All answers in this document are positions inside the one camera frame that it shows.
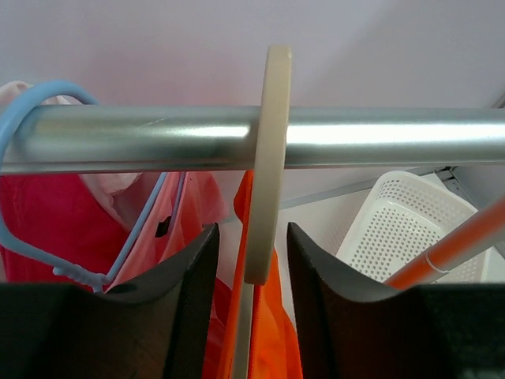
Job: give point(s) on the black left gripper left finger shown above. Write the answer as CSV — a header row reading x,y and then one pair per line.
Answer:
x,y
152,326

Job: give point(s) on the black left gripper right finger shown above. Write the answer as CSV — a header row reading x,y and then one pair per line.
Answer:
x,y
351,326

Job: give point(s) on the orange t shirt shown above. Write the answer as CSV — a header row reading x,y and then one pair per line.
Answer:
x,y
273,348

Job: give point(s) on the blue plastic hanger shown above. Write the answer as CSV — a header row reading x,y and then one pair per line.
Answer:
x,y
11,119

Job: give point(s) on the beige plastic hanger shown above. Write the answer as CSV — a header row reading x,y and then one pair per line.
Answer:
x,y
268,167

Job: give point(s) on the pink t shirt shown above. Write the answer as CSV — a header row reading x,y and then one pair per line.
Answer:
x,y
185,204

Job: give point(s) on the magenta t shirt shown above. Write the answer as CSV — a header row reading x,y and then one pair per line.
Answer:
x,y
58,214

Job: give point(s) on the white perforated plastic basket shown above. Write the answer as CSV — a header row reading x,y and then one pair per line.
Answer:
x,y
402,216

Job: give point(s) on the pale pink tank top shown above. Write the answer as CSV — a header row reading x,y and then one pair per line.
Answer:
x,y
103,187

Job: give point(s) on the silver rack upright pole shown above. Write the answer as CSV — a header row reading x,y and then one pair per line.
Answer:
x,y
481,231

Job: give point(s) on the silver clothes rack rail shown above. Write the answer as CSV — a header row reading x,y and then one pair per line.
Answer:
x,y
78,138

